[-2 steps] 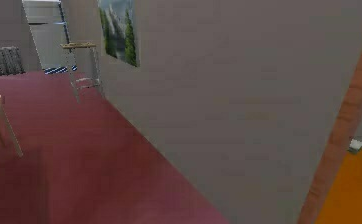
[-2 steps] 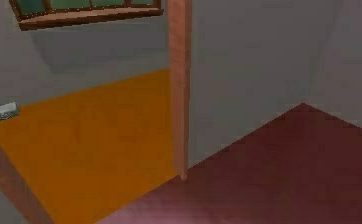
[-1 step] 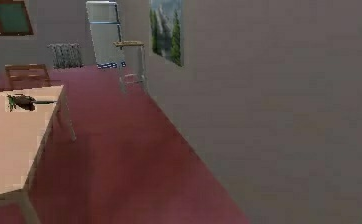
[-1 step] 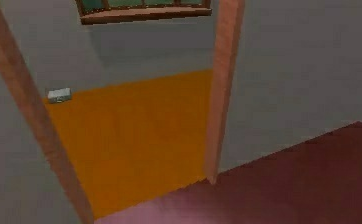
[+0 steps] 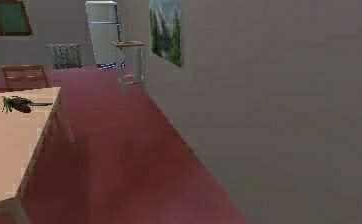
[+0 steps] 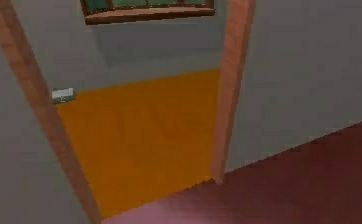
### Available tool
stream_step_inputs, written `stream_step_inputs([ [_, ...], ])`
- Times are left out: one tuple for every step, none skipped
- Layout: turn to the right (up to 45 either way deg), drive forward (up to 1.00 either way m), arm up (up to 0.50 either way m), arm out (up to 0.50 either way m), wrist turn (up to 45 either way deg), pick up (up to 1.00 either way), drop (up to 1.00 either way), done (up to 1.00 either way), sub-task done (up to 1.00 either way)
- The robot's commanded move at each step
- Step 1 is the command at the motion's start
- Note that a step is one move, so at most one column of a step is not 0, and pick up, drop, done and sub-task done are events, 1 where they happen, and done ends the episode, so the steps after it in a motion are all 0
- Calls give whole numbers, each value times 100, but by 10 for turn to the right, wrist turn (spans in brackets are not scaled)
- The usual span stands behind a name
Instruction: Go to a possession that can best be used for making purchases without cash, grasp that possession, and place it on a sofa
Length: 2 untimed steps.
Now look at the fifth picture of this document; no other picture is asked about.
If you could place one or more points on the tall stool with wooden seat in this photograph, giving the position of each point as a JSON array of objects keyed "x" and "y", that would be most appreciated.
[{"x": 130, "y": 61}]

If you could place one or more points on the framed mountain forest picture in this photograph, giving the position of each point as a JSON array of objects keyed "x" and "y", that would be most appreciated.
[{"x": 167, "y": 31}]

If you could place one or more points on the white fridge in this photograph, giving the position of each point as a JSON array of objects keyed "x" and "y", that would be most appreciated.
[{"x": 104, "y": 36}]

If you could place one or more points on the grey speckled radiator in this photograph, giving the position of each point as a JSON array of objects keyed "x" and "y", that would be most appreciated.
[{"x": 64, "y": 55}]

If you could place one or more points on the brown wooden chair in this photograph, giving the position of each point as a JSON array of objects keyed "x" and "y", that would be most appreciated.
[{"x": 25, "y": 77}]

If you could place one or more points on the dark plant with green leaves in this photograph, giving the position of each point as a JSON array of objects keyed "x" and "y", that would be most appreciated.
[{"x": 18, "y": 104}]

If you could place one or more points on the pale wooden table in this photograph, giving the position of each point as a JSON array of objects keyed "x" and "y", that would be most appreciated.
[{"x": 14, "y": 143}]

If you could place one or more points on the brown framed window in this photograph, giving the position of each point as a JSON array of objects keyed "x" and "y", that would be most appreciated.
[{"x": 9, "y": 16}]

